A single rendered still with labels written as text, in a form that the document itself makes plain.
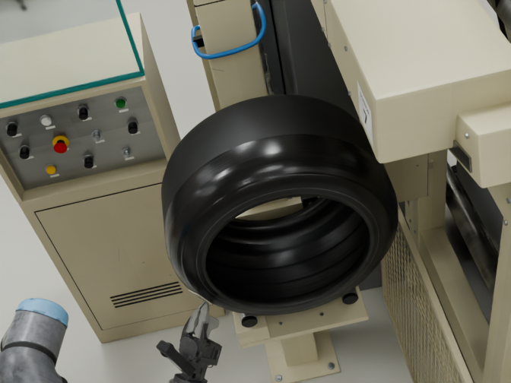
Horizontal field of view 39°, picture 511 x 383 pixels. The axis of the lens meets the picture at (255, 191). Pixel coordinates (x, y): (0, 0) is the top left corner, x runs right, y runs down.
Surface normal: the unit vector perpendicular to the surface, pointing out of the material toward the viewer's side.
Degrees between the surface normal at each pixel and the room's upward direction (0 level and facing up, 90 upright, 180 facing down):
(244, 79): 90
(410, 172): 90
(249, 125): 6
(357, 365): 0
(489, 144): 72
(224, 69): 90
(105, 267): 90
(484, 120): 18
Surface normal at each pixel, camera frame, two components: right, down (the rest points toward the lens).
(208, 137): -0.55, -0.53
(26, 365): 0.22, -0.45
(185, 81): -0.16, -0.69
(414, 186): 0.15, 0.69
